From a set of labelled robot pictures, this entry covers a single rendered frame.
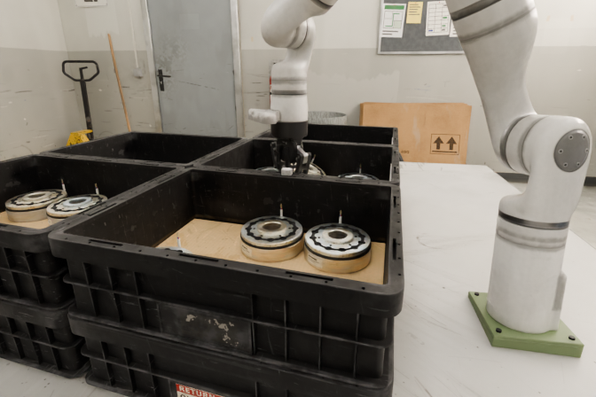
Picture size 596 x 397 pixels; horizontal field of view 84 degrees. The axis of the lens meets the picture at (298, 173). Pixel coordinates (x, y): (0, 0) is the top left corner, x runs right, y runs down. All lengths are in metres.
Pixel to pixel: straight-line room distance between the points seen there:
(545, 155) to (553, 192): 0.06
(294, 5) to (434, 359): 0.60
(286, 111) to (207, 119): 3.39
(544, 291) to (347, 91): 3.17
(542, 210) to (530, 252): 0.07
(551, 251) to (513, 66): 0.27
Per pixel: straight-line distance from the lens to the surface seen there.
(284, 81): 0.64
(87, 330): 0.52
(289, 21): 0.62
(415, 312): 0.67
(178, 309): 0.41
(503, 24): 0.52
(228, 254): 0.56
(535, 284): 0.63
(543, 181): 0.57
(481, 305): 0.71
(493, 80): 0.56
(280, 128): 0.65
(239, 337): 0.39
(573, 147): 0.58
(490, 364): 0.63
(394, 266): 0.35
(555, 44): 4.02
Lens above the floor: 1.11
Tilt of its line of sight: 17 degrees down
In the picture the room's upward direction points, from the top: straight up
